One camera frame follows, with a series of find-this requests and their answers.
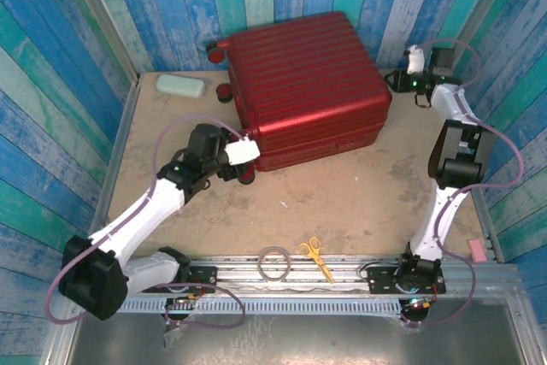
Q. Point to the aluminium frame post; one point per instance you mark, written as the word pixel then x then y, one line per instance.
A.
pixel 474 19
pixel 102 19

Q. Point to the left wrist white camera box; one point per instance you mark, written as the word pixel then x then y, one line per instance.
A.
pixel 241 151

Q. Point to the clear tape roll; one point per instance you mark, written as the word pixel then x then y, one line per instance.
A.
pixel 261 269

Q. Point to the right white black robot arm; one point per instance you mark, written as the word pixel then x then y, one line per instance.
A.
pixel 459 155

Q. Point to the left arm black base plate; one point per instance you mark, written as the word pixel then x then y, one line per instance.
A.
pixel 205 275

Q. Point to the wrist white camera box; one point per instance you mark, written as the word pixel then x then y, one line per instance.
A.
pixel 415 59
pixel 241 151

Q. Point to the aluminium table side rail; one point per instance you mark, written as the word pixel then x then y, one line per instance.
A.
pixel 119 147
pixel 483 219

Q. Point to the aluminium mounting rail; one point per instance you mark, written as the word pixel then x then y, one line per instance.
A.
pixel 342 264

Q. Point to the steel sheet panel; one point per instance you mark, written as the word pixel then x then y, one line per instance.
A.
pixel 299 339

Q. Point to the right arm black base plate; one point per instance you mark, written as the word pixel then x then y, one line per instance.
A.
pixel 378 281

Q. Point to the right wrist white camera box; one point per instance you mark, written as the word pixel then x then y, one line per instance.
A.
pixel 415 59

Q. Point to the mint green sponge block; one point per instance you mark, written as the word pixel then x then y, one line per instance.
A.
pixel 179 85

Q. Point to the red hard-shell suitcase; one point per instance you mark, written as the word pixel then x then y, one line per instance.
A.
pixel 307 87

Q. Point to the pink rectangular block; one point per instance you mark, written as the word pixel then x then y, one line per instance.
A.
pixel 476 250

